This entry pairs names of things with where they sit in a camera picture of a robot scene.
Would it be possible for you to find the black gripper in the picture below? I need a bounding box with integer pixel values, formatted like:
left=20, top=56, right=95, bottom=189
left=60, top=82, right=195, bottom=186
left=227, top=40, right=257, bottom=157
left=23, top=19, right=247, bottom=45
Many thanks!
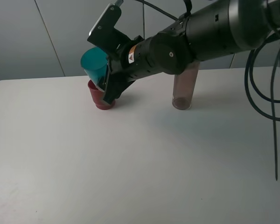
left=95, top=36, right=159, bottom=105

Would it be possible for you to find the teal transparent plastic cup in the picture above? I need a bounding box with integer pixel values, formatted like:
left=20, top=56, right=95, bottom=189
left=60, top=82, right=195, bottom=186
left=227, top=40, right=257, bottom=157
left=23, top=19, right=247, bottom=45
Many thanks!
left=80, top=47, right=107, bottom=85

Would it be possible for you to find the brown transparent plastic bottle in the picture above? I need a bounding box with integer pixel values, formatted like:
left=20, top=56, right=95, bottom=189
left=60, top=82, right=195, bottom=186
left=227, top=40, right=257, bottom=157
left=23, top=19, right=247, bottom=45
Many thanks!
left=172, top=61, right=200, bottom=110

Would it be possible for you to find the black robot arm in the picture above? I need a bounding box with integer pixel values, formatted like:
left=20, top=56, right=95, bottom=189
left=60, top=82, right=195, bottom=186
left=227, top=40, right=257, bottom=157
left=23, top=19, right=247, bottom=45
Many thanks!
left=88, top=0, right=280, bottom=104

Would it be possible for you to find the red plastic cup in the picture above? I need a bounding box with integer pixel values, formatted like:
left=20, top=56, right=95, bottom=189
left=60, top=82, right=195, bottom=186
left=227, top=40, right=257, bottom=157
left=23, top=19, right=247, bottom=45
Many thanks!
left=88, top=80, right=115, bottom=110

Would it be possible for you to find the black camera cable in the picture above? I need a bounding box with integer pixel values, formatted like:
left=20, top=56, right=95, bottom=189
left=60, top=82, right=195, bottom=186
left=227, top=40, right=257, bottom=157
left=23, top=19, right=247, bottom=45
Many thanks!
left=114, top=0, right=280, bottom=182

